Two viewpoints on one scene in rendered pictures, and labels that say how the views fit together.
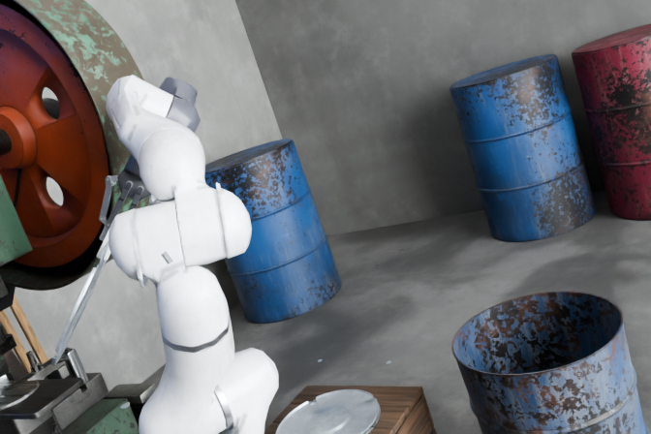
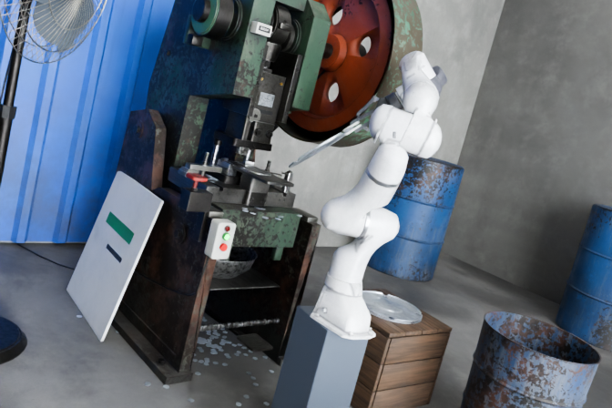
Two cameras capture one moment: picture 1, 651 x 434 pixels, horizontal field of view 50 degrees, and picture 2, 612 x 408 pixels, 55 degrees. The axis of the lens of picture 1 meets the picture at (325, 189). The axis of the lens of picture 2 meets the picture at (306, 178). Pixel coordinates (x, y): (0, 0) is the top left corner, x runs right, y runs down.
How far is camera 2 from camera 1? 0.71 m
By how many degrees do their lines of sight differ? 15
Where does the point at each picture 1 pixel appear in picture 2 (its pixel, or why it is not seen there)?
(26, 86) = (359, 31)
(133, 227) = (389, 112)
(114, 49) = (416, 38)
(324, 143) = (481, 190)
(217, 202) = (432, 127)
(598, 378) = (559, 377)
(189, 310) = (389, 162)
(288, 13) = (515, 91)
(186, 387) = (359, 199)
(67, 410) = (271, 198)
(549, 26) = not seen: outside the picture
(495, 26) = not seen: outside the picture
